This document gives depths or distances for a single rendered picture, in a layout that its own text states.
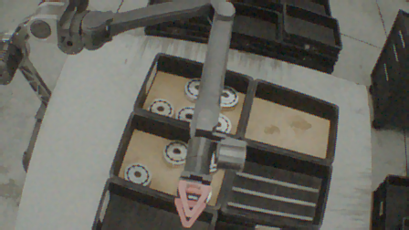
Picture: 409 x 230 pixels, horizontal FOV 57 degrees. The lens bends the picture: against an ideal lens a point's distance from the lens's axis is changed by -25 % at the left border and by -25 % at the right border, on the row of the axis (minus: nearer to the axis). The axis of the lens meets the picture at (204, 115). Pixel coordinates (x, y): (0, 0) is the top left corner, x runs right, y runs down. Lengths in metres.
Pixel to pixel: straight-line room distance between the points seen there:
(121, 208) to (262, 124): 0.67
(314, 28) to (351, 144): 1.02
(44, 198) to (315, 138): 1.19
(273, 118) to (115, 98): 0.67
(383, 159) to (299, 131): 1.37
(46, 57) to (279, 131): 1.93
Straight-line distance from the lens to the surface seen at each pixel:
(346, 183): 2.08
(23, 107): 3.06
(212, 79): 1.18
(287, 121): 1.97
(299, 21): 2.97
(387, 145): 3.28
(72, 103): 2.11
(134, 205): 1.70
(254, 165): 1.83
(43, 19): 1.35
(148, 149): 1.81
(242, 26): 2.93
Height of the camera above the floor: 2.38
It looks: 54 degrees down
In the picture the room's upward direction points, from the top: 12 degrees clockwise
